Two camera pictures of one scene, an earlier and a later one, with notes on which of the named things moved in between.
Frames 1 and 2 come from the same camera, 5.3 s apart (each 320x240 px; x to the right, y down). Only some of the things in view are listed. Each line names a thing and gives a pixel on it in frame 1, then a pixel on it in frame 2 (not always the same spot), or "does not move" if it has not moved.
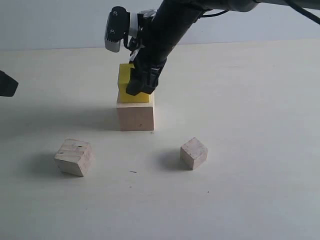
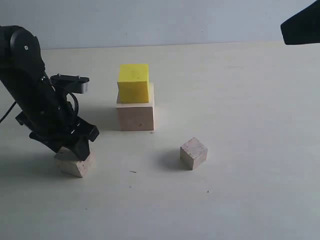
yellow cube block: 124,77 does not move
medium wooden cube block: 74,156 does not move
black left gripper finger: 8,84 -> 54,124
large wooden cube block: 136,116 does not move
